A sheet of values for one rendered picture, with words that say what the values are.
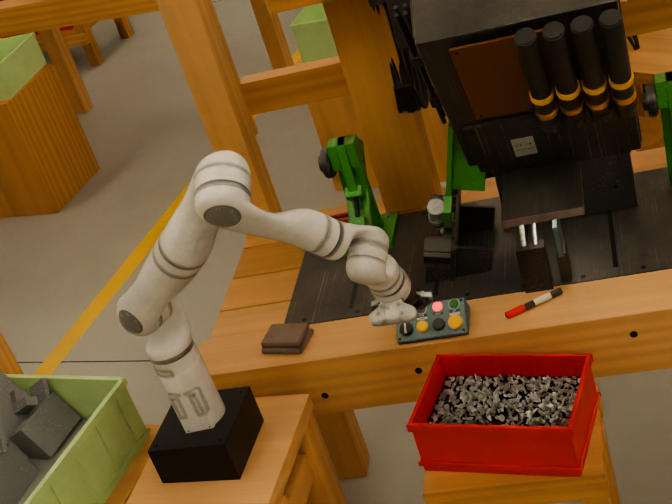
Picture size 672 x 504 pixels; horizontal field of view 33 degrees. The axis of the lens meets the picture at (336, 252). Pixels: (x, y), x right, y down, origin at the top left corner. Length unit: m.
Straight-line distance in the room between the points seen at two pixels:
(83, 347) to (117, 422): 2.16
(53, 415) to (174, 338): 0.52
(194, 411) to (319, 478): 0.37
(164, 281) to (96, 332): 2.71
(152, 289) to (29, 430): 0.64
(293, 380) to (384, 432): 1.17
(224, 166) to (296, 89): 1.09
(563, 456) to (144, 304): 0.81
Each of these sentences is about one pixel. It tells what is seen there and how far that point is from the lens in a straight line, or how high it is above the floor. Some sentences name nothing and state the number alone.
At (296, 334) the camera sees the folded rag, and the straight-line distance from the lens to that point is 2.49.
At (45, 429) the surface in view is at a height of 0.90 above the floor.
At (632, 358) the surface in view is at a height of 0.79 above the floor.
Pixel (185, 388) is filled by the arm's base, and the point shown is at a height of 1.05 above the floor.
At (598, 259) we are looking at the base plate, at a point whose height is 0.90.
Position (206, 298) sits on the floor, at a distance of 4.63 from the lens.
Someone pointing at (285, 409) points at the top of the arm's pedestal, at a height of 0.85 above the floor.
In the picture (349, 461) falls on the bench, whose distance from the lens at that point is 3.47.
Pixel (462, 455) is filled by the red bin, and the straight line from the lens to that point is 2.18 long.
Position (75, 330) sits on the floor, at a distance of 4.81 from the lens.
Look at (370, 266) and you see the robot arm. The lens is 1.97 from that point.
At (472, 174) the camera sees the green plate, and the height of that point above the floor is 1.14.
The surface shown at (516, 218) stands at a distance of 2.27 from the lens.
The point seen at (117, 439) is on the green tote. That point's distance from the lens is 2.53.
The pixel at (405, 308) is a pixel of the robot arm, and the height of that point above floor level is 1.11.
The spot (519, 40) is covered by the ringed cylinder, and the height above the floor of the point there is 1.53.
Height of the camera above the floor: 2.28
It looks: 30 degrees down
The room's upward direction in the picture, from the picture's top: 19 degrees counter-clockwise
